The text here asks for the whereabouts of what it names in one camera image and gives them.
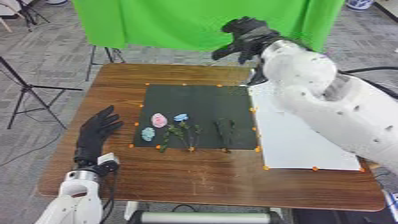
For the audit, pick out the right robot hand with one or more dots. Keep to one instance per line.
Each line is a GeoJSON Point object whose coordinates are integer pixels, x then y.
{"type": "Point", "coordinates": [250, 35]}

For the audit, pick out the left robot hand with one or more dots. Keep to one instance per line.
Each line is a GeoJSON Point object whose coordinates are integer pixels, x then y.
{"type": "Point", "coordinates": [94, 133]}

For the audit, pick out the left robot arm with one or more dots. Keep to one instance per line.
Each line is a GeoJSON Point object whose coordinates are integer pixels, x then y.
{"type": "Point", "coordinates": [74, 200]}

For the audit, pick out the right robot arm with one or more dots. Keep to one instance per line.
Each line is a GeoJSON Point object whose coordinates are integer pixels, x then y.
{"type": "Point", "coordinates": [330, 100]}

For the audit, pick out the pale teal flower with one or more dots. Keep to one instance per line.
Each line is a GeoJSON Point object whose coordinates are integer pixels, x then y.
{"type": "Point", "coordinates": [147, 134]}

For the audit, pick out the pink flower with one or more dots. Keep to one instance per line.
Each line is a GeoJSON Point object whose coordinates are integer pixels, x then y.
{"type": "Point", "coordinates": [158, 120]}

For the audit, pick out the blue flower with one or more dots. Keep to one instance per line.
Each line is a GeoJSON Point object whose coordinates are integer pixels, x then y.
{"type": "Point", "coordinates": [179, 117]}

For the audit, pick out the black tripod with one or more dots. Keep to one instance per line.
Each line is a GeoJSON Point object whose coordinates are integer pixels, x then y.
{"type": "Point", "coordinates": [26, 90]}

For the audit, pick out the dark mat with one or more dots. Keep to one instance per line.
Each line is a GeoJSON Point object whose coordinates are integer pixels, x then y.
{"type": "Point", "coordinates": [200, 103]}

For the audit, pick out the blue and white vase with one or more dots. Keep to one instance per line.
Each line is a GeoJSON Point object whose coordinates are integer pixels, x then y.
{"type": "Point", "coordinates": [359, 3]}

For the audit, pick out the black backdrop stand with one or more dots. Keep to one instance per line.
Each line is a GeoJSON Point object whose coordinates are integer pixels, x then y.
{"type": "Point", "coordinates": [92, 61]}

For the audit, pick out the pale grey bar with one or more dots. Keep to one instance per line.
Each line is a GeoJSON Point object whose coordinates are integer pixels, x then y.
{"type": "Point", "coordinates": [204, 218]}

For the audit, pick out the white sheet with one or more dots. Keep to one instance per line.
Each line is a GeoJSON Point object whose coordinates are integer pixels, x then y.
{"type": "Point", "coordinates": [295, 143]}

